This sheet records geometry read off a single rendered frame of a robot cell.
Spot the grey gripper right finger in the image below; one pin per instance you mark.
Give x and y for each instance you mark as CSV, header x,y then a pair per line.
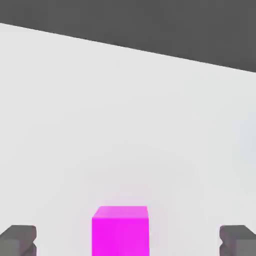
x,y
240,240

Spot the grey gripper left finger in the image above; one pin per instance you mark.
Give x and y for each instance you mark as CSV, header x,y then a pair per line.
x,y
16,240

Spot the small magenta cube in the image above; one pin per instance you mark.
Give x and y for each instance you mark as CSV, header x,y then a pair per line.
x,y
120,234

